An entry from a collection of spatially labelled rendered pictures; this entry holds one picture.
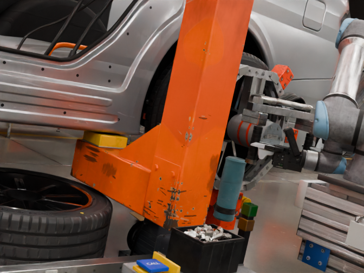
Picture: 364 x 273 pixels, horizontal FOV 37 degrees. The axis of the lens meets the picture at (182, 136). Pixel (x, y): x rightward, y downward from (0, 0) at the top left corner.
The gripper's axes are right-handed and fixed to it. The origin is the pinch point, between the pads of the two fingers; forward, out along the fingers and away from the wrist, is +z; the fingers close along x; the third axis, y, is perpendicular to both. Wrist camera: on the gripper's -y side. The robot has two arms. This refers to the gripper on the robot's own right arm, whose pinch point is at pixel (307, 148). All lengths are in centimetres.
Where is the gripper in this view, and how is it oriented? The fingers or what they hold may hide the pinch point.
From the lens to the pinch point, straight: 240.2
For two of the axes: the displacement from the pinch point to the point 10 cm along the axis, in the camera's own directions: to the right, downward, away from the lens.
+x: 6.3, 2.2, -7.4
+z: -7.5, -0.8, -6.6
